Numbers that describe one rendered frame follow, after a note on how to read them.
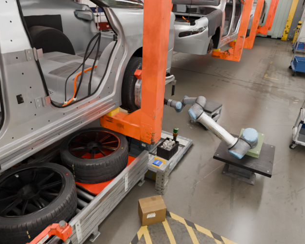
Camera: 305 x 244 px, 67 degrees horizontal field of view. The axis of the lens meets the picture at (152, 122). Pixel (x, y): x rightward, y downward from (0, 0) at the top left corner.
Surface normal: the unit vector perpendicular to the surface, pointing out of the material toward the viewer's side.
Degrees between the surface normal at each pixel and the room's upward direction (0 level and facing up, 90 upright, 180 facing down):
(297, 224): 0
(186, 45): 105
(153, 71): 90
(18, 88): 89
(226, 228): 0
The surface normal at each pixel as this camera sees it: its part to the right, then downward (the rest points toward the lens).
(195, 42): 0.18, 0.49
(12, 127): 0.87, 0.29
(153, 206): 0.05, -0.87
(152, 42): -0.49, 0.40
